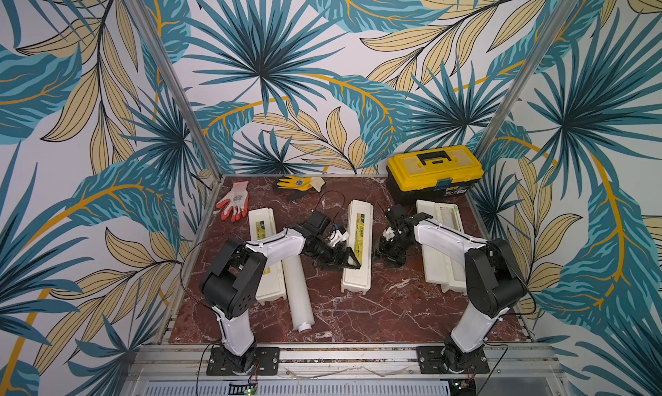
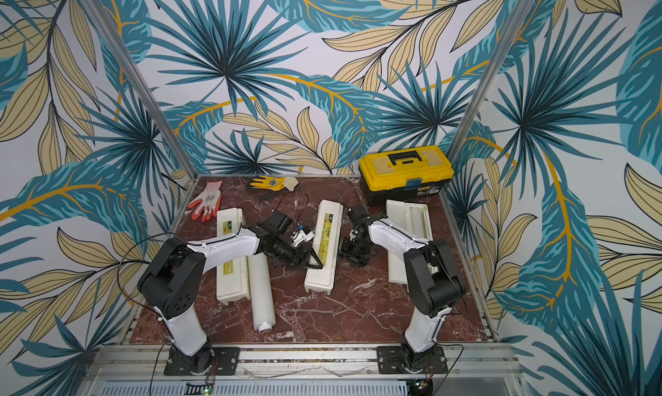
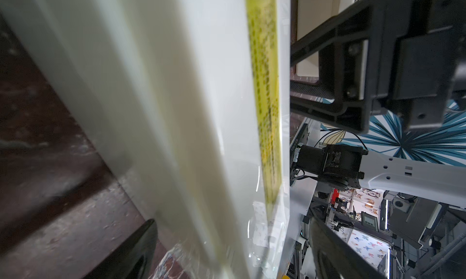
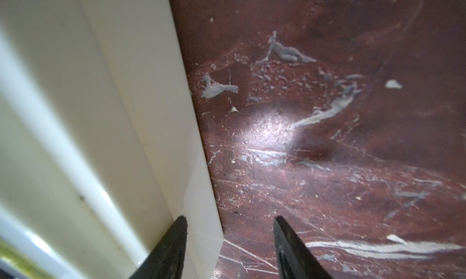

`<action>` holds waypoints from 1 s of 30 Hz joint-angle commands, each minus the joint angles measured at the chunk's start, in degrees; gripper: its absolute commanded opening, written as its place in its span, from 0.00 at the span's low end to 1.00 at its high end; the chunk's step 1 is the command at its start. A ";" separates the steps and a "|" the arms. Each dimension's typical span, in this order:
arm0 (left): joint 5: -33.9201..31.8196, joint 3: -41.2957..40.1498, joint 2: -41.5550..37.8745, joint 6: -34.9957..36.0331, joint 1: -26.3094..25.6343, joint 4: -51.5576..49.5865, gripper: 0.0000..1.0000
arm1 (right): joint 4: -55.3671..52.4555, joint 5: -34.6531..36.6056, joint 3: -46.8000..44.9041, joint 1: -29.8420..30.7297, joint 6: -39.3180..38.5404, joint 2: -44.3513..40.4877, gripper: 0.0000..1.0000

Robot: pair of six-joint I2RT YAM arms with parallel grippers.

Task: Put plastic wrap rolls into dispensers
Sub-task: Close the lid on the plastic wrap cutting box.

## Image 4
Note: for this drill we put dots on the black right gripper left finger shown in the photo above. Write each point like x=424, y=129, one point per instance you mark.
x=166, y=260

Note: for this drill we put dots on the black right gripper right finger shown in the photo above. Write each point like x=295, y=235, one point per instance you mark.
x=294, y=260

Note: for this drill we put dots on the white wrap dispenser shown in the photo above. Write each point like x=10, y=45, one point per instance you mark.
x=100, y=147

